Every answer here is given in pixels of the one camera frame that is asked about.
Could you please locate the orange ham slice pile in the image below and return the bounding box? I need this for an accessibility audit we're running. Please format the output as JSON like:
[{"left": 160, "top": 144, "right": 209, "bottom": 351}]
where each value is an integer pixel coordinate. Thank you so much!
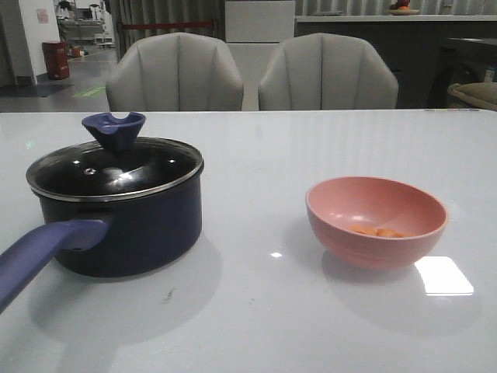
[{"left": 348, "top": 225, "right": 411, "bottom": 238}]

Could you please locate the pink plastic bowl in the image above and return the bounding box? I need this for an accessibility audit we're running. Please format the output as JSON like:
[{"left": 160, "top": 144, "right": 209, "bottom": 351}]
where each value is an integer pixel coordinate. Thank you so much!
[{"left": 306, "top": 176, "right": 449, "bottom": 270}]

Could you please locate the glass lid blue knob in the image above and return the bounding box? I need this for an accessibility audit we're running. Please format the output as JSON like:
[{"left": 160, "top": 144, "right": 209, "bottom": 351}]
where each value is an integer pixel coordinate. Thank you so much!
[{"left": 26, "top": 112, "right": 203, "bottom": 202}]

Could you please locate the right beige upholstered chair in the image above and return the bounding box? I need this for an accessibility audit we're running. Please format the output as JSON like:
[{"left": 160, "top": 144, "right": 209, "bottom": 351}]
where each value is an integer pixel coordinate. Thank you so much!
[{"left": 258, "top": 33, "right": 398, "bottom": 111}]

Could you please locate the beige upholstered chair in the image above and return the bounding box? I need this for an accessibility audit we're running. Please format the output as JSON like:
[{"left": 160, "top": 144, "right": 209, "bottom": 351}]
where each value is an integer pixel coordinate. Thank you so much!
[
  {"left": 106, "top": 33, "right": 244, "bottom": 112},
  {"left": 258, "top": 33, "right": 398, "bottom": 111}
]

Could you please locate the left beige upholstered chair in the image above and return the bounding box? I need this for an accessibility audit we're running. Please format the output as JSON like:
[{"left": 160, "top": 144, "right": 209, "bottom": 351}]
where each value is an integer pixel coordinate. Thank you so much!
[{"left": 106, "top": 33, "right": 244, "bottom": 112}]

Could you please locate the white cabinet block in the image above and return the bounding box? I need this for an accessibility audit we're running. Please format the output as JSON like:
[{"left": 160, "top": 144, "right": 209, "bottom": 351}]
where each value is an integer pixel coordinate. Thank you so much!
[{"left": 224, "top": 1, "right": 295, "bottom": 111}]

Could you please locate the red barrier belt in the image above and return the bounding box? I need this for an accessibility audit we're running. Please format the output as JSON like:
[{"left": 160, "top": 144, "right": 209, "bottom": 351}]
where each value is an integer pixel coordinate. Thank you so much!
[{"left": 119, "top": 20, "right": 216, "bottom": 30}]

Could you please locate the dark grey counter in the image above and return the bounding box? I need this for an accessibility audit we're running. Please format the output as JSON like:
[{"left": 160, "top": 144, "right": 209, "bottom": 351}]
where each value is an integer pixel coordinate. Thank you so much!
[{"left": 295, "top": 15, "right": 496, "bottom": 109}]

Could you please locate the red trash bin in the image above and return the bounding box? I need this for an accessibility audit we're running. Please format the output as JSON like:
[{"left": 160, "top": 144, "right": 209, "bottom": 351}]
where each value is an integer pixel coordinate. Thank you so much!
[{"left": 42, "top": 41, "right": 70, "bottom": 80}]

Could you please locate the fruit plate on counter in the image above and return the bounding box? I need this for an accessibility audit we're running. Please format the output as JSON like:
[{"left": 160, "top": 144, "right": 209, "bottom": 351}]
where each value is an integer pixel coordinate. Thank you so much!
[{"left": 388, "top": 0, "right": 419, "bottom": 16}]

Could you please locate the beige cushion at right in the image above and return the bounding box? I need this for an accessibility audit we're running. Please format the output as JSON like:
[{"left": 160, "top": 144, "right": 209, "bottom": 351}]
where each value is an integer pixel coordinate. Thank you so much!
[{"left": 447, "top": 82, "right": 496, "bottom": 111}]

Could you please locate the dark blue saucepan purple handle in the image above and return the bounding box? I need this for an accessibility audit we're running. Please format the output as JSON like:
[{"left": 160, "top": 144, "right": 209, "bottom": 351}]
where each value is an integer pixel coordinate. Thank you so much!
[{"left": 0, "top": 136, "right": 205, "bottom": 314}]

